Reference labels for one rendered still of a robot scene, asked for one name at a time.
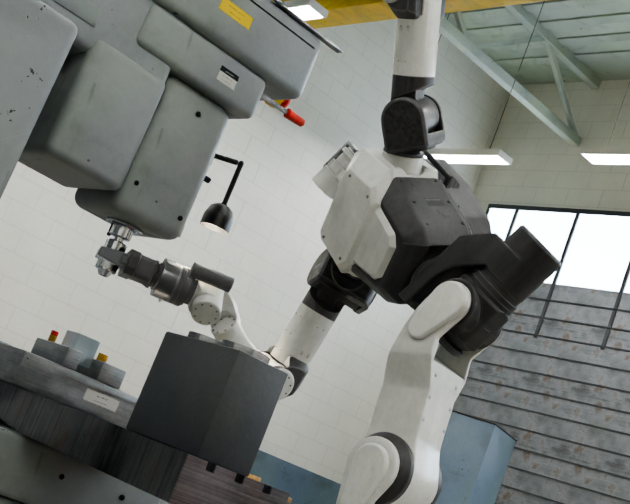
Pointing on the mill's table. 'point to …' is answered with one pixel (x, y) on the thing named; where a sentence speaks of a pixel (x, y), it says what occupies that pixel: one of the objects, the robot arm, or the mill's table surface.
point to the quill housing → (164, 165)
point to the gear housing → (201, 64)
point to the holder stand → (208, 399)
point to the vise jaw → (103, 373)
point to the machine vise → (59, 379)
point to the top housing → (254, 39)
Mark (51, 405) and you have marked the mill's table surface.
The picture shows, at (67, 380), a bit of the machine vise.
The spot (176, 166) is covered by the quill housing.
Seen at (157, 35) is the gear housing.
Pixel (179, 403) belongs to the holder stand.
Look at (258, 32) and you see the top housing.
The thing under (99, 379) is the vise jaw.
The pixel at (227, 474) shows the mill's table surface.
